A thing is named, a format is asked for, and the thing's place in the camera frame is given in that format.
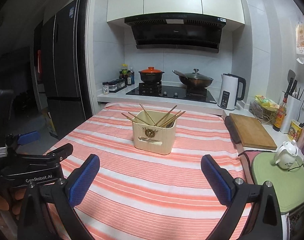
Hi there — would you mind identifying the cream utensil holder box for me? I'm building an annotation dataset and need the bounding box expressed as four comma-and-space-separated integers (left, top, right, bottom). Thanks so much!
132, 110, 176, 155

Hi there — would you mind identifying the white knife holder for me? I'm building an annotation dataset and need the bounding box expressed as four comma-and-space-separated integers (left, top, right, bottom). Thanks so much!
279, 69, 301, 134

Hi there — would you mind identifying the black refrigerator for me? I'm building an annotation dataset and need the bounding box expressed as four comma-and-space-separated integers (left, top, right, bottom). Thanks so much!
40, 0, 86, 140

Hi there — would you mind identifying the wooden cutting board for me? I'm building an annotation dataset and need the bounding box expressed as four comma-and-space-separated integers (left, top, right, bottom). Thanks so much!
229, 113, 277, 150

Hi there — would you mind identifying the wooden chopstick six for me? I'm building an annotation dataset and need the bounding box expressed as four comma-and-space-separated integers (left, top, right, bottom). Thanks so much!
162, 111, 185, 128

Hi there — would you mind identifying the spice jar rack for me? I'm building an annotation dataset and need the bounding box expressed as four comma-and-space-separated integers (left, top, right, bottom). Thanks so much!
102, 79, 127, 94

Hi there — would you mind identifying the black gas stove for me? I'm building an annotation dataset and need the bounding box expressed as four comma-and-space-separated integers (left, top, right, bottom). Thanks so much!
127, 82, 217, 104

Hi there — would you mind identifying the black range hood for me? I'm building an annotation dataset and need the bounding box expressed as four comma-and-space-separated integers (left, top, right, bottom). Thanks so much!
124, 12, 226, 53

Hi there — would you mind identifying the wooden chopstick two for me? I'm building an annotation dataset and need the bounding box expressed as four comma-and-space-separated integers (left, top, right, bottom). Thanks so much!
128, 112, 150, 125

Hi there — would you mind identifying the striped orange white tablecloth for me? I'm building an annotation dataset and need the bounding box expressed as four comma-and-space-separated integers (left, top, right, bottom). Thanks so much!
56, 103, 244, 239

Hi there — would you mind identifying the yellow snack bags basket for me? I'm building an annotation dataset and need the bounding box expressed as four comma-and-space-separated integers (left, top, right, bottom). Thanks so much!
249, 95, 279, 125

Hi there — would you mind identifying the wooden chopstick four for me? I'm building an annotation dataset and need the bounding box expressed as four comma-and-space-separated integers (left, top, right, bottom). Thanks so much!
154, 105, 177, 126

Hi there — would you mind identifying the wooden chopstick one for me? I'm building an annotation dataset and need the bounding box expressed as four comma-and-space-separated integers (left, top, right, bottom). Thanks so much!
122, 113, 141, 124

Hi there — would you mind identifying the white electric kettle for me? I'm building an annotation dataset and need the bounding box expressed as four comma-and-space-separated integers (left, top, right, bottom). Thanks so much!
217, 73, 246, 111

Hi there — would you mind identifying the black wok with lid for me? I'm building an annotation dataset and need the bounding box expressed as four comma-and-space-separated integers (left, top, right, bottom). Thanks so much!
172, 69, 213, 89

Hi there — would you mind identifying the brown sauce bottle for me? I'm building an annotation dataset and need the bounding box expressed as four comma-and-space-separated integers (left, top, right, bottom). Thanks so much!
273, 93, 288, 131

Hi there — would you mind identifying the person's left hand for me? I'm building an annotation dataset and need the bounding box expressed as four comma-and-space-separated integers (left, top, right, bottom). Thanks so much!
0, 187, 27, 220

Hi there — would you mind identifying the wooden chopstick three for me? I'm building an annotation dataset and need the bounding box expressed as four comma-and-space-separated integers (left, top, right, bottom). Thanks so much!
139, 103, 156, 126

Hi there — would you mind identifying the wooden chopstick five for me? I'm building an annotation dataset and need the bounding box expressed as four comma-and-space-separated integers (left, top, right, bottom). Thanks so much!
159, 111, 182, 127

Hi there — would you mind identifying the green mat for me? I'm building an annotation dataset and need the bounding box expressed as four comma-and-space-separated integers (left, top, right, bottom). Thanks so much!
252, 152, 304, 214

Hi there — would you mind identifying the white teapot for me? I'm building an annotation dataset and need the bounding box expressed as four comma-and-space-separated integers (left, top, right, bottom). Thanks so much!
274, 140, 298, 170

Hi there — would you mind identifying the black pot orange lid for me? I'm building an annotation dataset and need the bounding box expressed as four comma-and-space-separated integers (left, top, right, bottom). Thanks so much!
139, 67, 164, 83

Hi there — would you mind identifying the sauce bottles group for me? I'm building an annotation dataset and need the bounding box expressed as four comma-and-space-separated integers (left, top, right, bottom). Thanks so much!
119, 64, 135, 86

